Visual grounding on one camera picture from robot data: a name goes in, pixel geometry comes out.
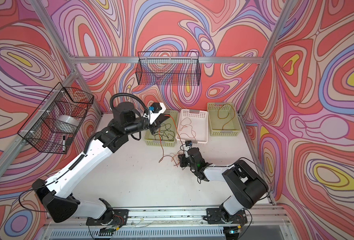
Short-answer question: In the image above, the black cable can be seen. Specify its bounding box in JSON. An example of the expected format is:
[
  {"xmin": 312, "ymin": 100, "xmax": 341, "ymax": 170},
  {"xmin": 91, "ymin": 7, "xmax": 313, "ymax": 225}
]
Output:
[{"xmin": 151, "ymin": 122, "xmax": 176, "ymax": 142}]

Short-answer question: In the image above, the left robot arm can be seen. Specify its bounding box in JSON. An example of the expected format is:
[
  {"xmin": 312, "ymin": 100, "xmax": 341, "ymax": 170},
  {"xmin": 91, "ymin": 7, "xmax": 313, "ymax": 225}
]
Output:
[{"xmin": 32, "ymin": 93, "xmax": 169, "ymax": 226}]

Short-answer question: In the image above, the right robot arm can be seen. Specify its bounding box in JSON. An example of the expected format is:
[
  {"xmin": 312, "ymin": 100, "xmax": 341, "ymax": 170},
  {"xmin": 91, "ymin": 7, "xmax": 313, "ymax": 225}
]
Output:
[{"xmin": 178, "ymin": 148, "xmax": 269, "ymax": 225}]

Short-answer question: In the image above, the left green plastic basket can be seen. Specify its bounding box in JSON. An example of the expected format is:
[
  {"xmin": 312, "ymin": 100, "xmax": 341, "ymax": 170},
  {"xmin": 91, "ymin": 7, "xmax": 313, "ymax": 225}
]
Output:
[{"xmin": 144, "ymin": 110, "xmax": 179, "ymax": 147}]

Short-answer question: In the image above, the green plastic basket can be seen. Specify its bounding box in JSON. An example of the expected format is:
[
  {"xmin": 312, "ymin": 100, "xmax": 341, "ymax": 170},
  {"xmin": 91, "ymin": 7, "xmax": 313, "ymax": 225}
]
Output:
[
  {"xmin": 144, "ymin": 110, "xmax": 179, "ymax": 147},
  {"xmin": 207, "ymin": 103, "xmax": 241, "ymax": 137}
]

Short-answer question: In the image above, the white plastic basket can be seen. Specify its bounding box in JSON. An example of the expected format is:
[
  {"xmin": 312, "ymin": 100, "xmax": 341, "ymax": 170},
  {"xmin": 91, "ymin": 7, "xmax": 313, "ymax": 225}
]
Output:
[{"xmin": 176, "ymin": 109, "xmax": 209, "ymax": 145}]

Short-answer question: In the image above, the right green plastic basket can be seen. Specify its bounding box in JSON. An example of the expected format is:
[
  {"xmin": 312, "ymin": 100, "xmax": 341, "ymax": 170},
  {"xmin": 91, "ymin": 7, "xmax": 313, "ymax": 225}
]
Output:
[{"xmin": 207, "ymin": 103, "xmax": 241, "ymax": 137}]

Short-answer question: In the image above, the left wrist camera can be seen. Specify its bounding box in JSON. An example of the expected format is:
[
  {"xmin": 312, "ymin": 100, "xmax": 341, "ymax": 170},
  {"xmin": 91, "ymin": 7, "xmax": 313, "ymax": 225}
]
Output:
[{"xmin": 148, "ymin": 103, "xmax": 167, "ymax": 124}]

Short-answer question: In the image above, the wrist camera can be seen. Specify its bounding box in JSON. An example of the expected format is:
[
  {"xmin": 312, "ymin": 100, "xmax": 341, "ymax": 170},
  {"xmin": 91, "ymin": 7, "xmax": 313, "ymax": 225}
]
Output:
[
  {"xmin": 148, "ymin": 103, "xmax": 167, "ymax": 124},
  {"xmin": 183, "ymin": 141, "xmax": 193, "ymax": 156}
]

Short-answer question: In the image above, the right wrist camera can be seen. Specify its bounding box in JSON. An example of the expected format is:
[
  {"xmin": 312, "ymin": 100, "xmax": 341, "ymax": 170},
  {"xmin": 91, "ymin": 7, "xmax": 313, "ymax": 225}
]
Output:
[{"xmin": 183, "ymin": 141, "xmax": 193, "ymax": 156}]

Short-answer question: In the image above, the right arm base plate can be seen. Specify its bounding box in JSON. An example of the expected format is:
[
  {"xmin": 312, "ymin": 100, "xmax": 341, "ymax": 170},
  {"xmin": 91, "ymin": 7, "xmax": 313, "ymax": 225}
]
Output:
[{"xmin": 203, "ymin": 208, "xmax": 248, "ymax": 226}]

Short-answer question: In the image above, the black wire basket back wall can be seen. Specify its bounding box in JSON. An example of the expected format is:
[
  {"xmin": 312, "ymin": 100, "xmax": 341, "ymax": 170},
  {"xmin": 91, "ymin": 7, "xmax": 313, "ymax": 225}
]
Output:
[{"xmin": 136, "ymin": 51, "xmax": 201, "ymax": 86}]

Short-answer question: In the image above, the black wire basket wall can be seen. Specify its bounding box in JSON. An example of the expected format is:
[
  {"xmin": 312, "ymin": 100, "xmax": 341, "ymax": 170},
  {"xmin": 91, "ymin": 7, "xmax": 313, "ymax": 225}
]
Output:
[
  {"xmin": 136, "ymin": 51, "xmax": 201, "ymax": 86},
  {"xmin": 18, "ymin": 83, "xmax": 94, "ymax": 154}
]

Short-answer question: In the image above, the white bowl in wire basket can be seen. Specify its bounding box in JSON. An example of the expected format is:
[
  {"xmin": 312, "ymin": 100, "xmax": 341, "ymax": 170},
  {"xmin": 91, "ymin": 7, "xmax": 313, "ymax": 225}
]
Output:
[{"xmin": 55, "ymin": 115, "xmax": 79, "ymax": 128}]

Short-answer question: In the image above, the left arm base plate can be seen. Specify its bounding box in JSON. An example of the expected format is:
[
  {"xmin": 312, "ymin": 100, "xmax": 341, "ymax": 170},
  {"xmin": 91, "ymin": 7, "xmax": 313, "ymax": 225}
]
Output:
[{"xmin": 86, "ymin": 209, "xmax": 129, "ymax": 227}]

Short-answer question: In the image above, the black marker in wire basket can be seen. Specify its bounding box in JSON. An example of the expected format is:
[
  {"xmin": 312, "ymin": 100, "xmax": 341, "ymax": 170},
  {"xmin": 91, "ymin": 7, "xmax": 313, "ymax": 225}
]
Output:
[{"xmin": 62, "ymin": 135, "xmax": 66, "ymax": 154}]

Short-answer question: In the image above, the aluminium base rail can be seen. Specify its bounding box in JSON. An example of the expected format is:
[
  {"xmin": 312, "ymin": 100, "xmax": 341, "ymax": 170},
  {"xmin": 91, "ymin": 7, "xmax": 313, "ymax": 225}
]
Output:
[{"xmin": 44, "ymin": 205, "xmax": 292, "ymax": 229}]

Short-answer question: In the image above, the black wire basket left wall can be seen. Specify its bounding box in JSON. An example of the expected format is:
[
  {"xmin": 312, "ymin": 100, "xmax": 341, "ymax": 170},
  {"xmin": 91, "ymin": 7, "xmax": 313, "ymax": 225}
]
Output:
[{"xmin": 18, "ymin": 83, "xmax": 94, "ymax": 154}]

